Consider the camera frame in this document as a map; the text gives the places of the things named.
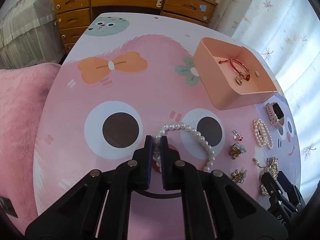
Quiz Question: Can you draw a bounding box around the flower brooch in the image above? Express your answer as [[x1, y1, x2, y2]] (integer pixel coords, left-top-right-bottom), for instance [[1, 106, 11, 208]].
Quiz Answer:
[[231, 170, 247, 184], [229, 142, 247, 159]]

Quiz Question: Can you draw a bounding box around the multi-strand pearl bracelet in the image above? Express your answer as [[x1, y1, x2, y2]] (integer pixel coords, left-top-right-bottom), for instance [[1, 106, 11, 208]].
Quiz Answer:
[[252, 119, 274, 150]]

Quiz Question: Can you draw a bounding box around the small pink gem ring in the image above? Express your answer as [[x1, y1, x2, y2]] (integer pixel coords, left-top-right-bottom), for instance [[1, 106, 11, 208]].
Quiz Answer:
[[231, 129, 244, 142]]

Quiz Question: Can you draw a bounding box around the white pearl bracelet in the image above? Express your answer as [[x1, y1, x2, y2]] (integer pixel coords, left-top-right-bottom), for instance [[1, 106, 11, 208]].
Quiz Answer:
[[152, 122, 216, 173]]

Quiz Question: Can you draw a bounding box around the pink smart watch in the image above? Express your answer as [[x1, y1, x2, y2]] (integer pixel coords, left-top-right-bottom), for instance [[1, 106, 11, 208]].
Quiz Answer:
[[265, 102, 284, 129]]

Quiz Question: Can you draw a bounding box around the red string bracelet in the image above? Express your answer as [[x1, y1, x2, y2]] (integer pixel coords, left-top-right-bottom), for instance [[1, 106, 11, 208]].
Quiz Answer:
[[218, 57, 252, 86]]

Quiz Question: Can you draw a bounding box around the small black square object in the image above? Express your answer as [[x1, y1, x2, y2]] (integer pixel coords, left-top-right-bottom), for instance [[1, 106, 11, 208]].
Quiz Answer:
[[0, 197, 18, 218]]

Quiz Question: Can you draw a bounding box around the pink rectangular tray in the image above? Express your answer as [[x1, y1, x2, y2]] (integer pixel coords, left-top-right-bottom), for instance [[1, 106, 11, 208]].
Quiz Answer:
[[193, 37, 277, 110]]

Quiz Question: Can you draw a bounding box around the cartoon printed table mat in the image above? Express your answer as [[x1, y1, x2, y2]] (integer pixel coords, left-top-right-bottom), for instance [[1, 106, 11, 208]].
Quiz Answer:
[[33, 13, 300, 239]]

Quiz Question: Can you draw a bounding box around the white floral curtain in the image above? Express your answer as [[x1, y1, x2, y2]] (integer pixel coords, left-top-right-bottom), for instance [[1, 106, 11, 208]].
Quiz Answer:
[[209, 0, 319, 195]]

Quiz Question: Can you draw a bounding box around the bed with white cover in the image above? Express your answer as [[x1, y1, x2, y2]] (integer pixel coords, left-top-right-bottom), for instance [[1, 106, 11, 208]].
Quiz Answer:
[[1, 0, 65, 69]]

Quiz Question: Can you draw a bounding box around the wooden desk with drawers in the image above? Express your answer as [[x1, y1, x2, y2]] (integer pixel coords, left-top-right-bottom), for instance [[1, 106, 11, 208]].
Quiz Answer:
[[53, 0, 217, 53]]

